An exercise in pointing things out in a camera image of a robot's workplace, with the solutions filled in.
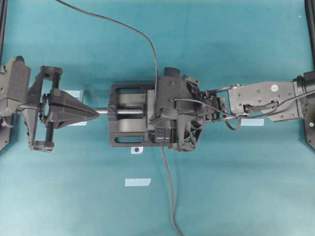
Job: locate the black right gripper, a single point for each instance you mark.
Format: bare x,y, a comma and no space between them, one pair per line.
174,108

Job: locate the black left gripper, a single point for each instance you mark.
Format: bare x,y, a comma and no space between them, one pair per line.
34,109

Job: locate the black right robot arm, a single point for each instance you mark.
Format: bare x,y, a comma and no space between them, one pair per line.
279,101

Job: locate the blue tape under right arm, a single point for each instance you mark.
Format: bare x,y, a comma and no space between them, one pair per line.
252,122

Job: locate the blue tape near left gripper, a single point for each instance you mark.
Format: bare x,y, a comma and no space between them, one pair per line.
79,95

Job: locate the black bench vise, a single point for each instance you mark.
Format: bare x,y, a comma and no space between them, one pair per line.
129,111

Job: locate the blue tape strip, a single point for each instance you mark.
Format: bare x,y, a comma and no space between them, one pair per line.
137,182

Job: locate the black aluminium frame rail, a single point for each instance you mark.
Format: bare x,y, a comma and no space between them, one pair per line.
310,15

